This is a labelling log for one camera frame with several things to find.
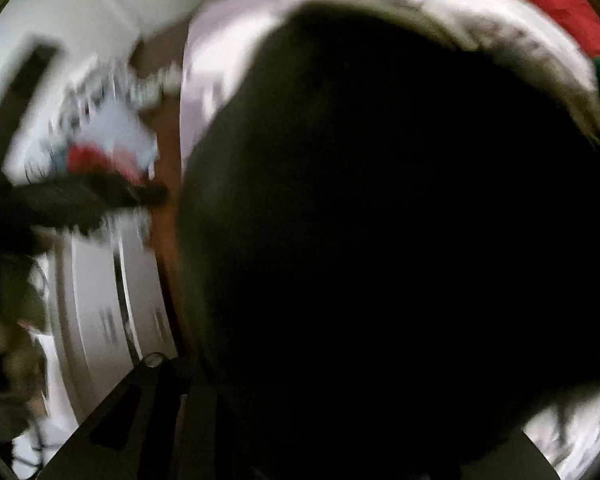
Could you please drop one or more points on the hanging red clothes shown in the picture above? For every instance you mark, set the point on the hanging red clothes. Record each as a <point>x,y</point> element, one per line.
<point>100,160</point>

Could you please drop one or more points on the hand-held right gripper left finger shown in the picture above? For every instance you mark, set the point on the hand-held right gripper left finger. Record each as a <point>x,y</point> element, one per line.
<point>145,410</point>

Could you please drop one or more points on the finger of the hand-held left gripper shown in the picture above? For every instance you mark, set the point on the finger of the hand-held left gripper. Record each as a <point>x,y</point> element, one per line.
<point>135,194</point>

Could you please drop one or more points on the black leather jacket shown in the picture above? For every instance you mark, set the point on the black leather jacket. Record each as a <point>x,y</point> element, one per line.
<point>380,235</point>

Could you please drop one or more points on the white wardrobe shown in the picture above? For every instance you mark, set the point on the white wardrobe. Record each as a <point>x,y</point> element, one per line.
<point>95,0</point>

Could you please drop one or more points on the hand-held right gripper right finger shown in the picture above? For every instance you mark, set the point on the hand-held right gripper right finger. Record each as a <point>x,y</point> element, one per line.
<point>510,460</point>

